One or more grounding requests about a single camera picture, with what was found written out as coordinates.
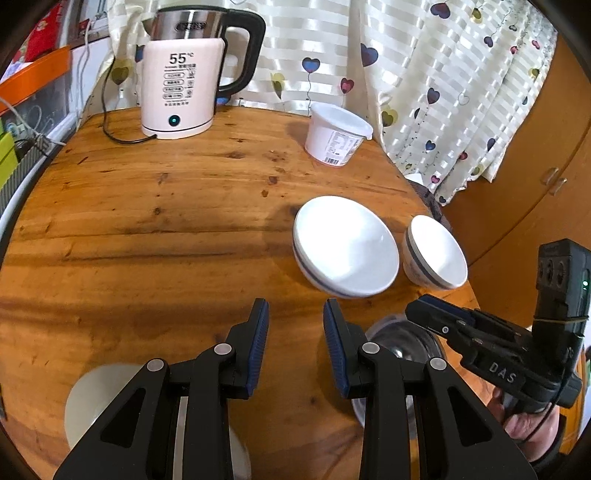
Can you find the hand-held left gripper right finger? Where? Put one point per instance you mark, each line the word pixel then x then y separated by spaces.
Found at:
pixel 334 350

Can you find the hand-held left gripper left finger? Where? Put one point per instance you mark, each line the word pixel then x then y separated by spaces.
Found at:
pixel 258 341

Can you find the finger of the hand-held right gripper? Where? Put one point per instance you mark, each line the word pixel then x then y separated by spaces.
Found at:
pixel 434 325
pixel 443 305

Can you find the stainless steel bowl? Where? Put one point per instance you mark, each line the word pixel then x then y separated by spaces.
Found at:
pixel 406 341

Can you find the small white bowl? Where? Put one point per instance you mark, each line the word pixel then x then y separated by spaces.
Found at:
pixel 438 249

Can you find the large white bowl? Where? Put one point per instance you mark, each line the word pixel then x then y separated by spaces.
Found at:
pixel 344 240

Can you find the large grey-green plate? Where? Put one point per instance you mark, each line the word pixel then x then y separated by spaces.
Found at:
pixel 101 401

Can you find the person's right forearm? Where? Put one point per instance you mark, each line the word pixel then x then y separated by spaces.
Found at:
pixel 561 445

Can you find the person's right hand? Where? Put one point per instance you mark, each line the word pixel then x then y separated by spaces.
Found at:
pixel 521 429

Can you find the wooden cabinet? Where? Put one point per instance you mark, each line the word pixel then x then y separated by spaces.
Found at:
pixel 531 161

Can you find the white plastic tub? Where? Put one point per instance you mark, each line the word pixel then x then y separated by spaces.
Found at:
pixel 332 138

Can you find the heart print curtain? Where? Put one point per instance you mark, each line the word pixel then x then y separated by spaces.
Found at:
pixel 415 69

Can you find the white electric kettle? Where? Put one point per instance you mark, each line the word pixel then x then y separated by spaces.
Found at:
pixel 175 92

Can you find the white shelf board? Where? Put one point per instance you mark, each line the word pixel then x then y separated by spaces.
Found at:
pixel 69 127

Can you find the black white chevron box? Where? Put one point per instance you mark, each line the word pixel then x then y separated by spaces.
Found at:
pixel 23 170

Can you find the orange lid storage box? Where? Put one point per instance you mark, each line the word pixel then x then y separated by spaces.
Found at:
pixel 41 64

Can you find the window frame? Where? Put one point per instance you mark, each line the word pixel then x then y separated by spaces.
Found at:
pixel 92 23

